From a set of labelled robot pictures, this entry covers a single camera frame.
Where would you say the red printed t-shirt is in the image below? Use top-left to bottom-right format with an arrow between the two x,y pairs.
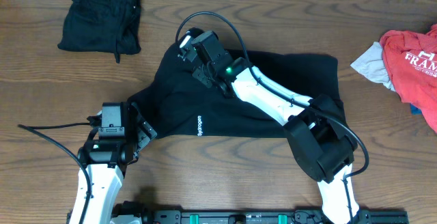
380,25 -> 436,130

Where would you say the black t-shirt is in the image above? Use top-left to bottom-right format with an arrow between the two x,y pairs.
128,45 -> 344,138

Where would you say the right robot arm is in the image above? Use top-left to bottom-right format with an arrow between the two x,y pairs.
178,43 -> 363,223

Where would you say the blue garment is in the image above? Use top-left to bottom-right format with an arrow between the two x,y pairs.
410,104 -> 422,115

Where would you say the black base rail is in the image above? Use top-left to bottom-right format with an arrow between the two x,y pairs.
66,199 -> 409,224

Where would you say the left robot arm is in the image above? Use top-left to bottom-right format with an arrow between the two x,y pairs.
66,102 -> 157,224

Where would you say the folded black garment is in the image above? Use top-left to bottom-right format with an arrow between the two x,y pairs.
57,0 -> 141,63

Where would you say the beige garment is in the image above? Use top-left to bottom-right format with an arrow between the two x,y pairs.
350,42 -> 395,92

